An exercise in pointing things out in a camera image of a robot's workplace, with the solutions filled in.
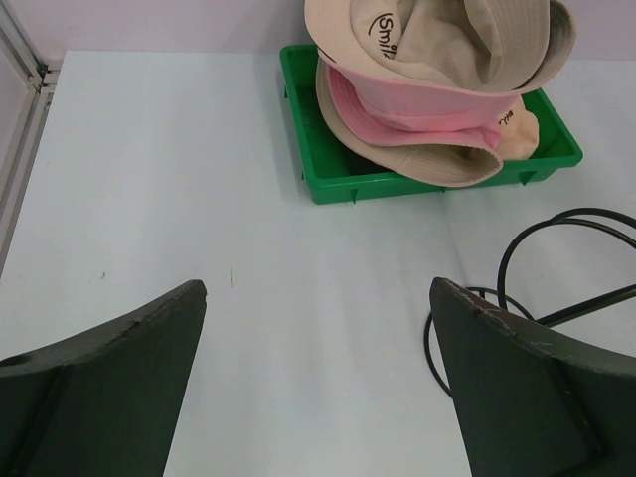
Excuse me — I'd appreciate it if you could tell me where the black wire hat stand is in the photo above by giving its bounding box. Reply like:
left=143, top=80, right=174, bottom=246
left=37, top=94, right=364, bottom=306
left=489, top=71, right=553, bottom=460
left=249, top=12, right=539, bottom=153
left=424, top=208, right=636, bottom=398

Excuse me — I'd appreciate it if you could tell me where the aluminium frame post left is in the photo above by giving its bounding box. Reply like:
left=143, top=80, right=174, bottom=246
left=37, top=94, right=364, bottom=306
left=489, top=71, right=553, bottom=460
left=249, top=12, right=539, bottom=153
left=1, top=1, right=61, bottom=263

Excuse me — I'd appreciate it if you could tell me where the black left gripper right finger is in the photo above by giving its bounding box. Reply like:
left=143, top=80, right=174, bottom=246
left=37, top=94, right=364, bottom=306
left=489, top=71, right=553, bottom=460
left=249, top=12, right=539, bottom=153
left=429, top=277, right=635, bottom=476

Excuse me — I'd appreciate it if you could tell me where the beige smile bucket hat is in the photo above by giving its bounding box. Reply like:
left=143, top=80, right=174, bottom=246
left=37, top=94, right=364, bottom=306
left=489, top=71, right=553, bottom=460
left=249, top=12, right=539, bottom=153
left=304, top=0, right=577, bottom=94

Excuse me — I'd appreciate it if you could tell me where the green plastic tray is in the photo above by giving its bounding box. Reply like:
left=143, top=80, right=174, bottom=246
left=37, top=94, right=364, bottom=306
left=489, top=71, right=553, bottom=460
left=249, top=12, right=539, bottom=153
left=279, top=45, right=583, bottom=205

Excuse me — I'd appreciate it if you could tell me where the beige brim bucket hat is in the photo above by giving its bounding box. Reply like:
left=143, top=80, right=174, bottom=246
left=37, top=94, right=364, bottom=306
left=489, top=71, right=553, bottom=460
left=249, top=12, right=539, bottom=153
left=315, top=60, right=503, bottom=188

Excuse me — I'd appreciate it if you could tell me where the pink bucket hat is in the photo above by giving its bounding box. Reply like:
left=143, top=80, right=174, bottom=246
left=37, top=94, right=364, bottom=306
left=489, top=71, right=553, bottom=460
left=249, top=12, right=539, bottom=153
left=325, top=64, right=520, bottom=150

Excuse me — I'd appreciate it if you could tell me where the peach embroidered bucket hat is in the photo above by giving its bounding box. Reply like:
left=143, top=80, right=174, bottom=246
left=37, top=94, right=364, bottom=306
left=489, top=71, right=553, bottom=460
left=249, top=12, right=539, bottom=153
left=496, top=97, right=540, bottom=161

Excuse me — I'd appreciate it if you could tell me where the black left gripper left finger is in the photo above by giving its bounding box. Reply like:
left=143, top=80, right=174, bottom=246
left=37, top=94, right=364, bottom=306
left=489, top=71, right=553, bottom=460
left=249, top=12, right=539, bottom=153
left=1, top=280, right=207, bottom=476

